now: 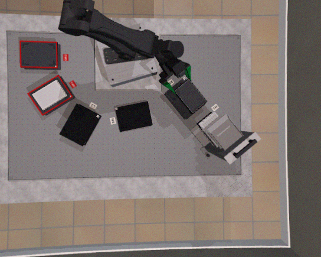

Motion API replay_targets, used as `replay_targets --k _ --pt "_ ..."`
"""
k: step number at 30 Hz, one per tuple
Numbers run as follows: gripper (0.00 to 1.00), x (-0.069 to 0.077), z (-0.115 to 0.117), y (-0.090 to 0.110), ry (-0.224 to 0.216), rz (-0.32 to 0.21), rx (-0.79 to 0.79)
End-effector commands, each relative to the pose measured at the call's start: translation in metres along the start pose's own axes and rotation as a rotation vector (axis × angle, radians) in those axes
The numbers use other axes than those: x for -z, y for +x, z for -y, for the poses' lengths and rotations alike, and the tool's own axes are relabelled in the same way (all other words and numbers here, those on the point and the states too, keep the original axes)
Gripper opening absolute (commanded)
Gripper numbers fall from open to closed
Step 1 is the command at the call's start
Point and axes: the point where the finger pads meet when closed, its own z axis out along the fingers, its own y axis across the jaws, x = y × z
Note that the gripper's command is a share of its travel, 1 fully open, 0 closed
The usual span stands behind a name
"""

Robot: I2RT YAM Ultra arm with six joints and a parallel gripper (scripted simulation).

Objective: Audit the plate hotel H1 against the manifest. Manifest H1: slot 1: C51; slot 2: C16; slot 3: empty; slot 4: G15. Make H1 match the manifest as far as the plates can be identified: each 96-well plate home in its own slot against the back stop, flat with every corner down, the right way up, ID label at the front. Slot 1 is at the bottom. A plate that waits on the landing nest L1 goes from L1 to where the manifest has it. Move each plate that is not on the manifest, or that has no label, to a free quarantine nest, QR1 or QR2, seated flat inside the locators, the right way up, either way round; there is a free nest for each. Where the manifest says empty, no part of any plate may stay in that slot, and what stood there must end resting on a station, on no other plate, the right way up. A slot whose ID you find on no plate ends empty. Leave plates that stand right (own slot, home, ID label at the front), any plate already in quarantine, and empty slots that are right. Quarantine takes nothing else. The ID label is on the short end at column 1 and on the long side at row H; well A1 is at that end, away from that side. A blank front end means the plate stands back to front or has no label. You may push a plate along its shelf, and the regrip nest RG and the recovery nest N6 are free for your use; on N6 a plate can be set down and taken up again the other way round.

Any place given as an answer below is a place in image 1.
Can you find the white rectangular plate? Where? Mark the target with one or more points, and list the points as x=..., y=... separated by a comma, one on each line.
x=49, y=95

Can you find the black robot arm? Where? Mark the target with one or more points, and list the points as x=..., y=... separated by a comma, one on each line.
x=127, y=43

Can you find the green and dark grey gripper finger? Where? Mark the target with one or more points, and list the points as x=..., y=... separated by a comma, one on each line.
x=169, y=87
x=188, y=73

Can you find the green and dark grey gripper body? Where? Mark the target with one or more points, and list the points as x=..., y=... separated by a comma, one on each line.
x=164, y=77

